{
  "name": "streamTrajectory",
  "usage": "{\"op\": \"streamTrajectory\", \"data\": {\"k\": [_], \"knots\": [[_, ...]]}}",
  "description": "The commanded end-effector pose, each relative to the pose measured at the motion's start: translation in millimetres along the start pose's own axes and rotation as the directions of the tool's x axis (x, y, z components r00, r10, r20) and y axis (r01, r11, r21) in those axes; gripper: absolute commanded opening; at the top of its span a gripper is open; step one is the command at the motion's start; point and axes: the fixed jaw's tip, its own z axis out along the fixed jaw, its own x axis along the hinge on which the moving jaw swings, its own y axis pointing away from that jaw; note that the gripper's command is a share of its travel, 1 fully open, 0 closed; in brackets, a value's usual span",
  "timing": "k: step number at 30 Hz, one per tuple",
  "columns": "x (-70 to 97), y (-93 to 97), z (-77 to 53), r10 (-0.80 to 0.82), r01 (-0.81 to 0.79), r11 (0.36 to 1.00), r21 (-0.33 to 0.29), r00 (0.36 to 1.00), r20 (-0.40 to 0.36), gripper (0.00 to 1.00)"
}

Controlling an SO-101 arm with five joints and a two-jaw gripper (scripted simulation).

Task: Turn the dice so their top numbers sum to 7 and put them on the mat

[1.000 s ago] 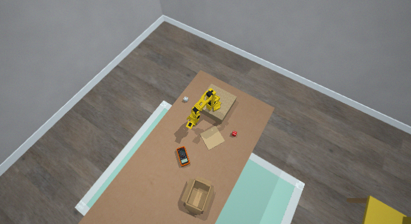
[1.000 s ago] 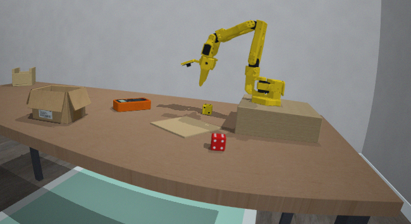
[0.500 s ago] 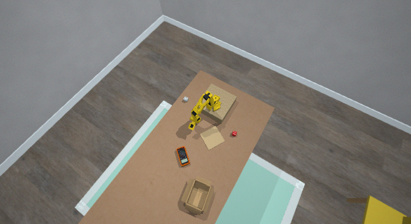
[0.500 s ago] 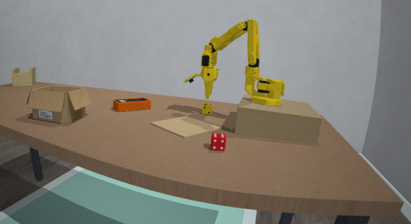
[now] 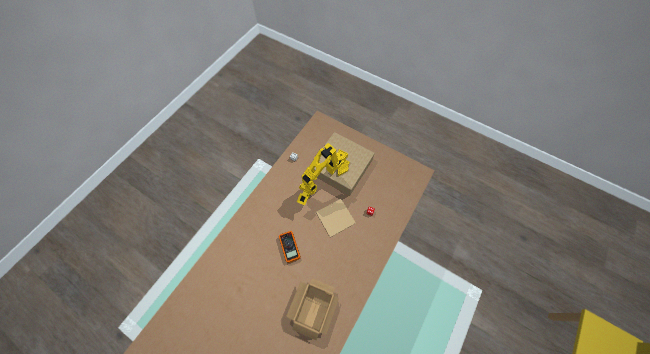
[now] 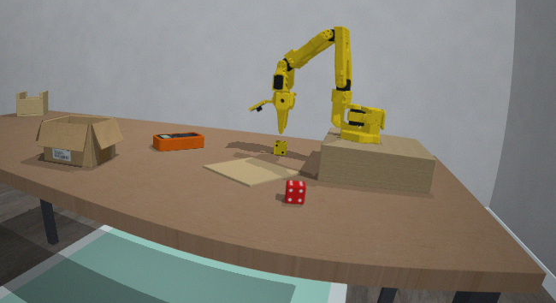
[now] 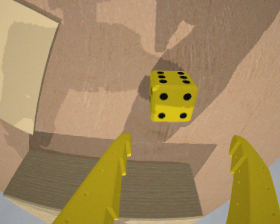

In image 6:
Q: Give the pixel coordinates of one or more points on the orange digital multimeter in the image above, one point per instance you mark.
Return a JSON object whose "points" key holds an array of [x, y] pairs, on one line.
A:
{"points": [[179, 141]]}

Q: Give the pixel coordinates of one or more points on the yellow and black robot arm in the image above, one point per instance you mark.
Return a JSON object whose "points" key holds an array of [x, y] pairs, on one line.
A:
{"points": [[370, 119]]}

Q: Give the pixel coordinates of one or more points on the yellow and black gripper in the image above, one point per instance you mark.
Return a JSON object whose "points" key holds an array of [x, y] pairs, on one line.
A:
{"points": [[282, 107]]}

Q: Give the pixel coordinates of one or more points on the red die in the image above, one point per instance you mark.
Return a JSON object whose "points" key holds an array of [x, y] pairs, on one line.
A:
{"points": [[295, 192]]}

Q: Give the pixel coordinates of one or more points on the yellow die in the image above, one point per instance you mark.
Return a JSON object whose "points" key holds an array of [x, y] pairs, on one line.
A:
{"points": [[280, 147]]}

